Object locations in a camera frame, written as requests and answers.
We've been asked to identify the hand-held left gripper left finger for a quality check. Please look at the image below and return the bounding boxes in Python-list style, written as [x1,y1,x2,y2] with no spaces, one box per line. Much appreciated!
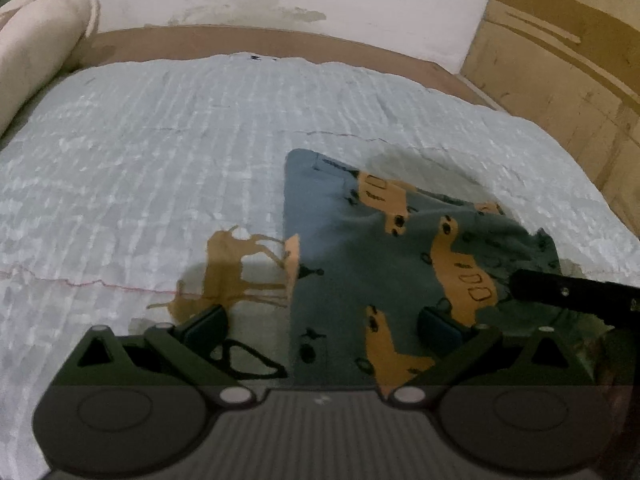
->
[64,304,261,408]

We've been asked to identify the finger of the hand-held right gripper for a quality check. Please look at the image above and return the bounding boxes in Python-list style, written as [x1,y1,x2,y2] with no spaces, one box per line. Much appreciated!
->
[507,268,640,328]

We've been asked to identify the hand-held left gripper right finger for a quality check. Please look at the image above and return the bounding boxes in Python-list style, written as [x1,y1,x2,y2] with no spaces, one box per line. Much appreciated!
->
[387,305,597,408]

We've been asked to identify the blue printed pants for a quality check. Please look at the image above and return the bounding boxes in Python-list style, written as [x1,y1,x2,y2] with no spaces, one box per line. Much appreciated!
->
[282,148,617,397]

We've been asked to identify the light blue quilted blanket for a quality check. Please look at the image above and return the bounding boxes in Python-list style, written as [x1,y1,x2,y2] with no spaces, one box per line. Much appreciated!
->
[0,52,640,476]

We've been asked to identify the brown wooden board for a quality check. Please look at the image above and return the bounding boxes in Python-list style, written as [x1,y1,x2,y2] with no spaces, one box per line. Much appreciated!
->
[457,0,640,242]

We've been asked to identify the brown mattress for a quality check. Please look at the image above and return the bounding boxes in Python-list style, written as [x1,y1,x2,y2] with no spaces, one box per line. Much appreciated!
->
[75,25,507,112]

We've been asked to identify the cream rolled pillow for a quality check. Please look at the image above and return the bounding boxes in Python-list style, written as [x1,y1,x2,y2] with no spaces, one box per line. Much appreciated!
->
[0,0,102,137]

